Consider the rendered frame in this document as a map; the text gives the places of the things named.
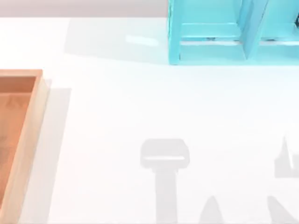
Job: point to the light blue rack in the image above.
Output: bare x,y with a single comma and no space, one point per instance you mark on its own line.
175,35

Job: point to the shallow salmon-coloured box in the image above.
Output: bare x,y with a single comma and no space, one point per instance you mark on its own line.
14,116

